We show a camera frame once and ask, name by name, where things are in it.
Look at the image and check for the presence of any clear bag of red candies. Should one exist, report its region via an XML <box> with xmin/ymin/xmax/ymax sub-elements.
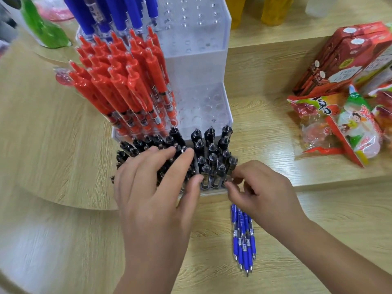
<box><xmin>287</xmin><ymin>93</ymin><xmax>383</xmax><ymax>168</ymax></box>

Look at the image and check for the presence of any red lid pink jelly cup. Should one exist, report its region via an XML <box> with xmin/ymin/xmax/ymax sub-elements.
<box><xmin>54</xmin><ymin>67</ymin><xmax>76</xmax><ymax>87</ymax></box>

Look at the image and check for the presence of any clear cup with red lid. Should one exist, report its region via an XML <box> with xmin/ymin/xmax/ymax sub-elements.
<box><xmin>33</xmin><ymin>0</ymin><xmax>76</xmax><ymax>22</ymax></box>

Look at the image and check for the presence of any person's right forearm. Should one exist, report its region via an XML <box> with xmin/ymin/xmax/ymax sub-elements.
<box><xmin>275</xmin><ymin>217</ymin><xmax>392</xmax><ymax>294</ymax></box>

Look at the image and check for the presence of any pile of blue black pens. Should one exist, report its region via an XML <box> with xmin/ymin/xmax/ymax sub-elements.
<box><xmin>230</xmin><ymin>204</ymin><xmax>257</xmax><ymax>278</ymax></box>

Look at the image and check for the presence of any cluster of red pens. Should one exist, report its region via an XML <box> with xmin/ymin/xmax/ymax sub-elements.
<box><xmin>69</xmin><ymin>26</ymin><xmax>179</xmax><ymax>137</ymax></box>

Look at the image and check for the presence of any wooden round tier stand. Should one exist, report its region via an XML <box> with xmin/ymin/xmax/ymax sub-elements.
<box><xmin>18</xmin><ymin>20</ymin><xmax>83</xmax><ymax>65</ymax></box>

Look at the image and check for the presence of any person's left forearm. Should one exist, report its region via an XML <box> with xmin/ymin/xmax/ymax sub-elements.
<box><xmin>113</xmin><ymin>272</ymin><xmax>178</xmax><ymax>294</ymax></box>

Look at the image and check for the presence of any person's left hand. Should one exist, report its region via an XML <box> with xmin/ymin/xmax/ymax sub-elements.
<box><xmin>113</xmin><ymin>146</ymin><xmax>204</xmax><ymax>285</ymax></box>

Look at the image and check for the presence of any cluster of black pens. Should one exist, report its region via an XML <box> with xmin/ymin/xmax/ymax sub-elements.
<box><xmin>111</xmin><ymin>125</ymin><xmax>239</xmax><ymax>191</ymax></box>

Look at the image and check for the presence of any cluster of blue pens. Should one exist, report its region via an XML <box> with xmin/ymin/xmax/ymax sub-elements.
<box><xmin>62</xmin><ymin>0</ymin><xmax>160</xmax><ymax>37</ymax></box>

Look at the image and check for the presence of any green jelly pouch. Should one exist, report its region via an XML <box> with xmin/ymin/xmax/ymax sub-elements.
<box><xmin>20</xmin><ymin>0</ymin><xmax>73</xmax><ymax>49</ymax></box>

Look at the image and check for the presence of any person's right hand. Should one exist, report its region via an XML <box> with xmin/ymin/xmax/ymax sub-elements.
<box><xmin>224</xmin><ymin>160</ymin><xmax>310</xmax><ymax>239</ymax></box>

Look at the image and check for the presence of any clear tiered pen holder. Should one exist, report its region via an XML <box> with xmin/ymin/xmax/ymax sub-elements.
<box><xmin>76</xmin><ymin>0</ymin><xmax>234</xmax><ymax>198</ymax></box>

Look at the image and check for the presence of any stack of red snack packets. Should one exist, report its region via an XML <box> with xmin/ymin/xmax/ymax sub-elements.
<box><xmin>292</xmin><ymin>21</ymin><xmax>392</xmax><ymax>97</ymax></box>

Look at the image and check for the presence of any jelly cup display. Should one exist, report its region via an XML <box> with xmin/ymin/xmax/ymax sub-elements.
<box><xmin>225</xmin><ymin>0</ymin><xmax>341</xmax><ymax>29</ymax></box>

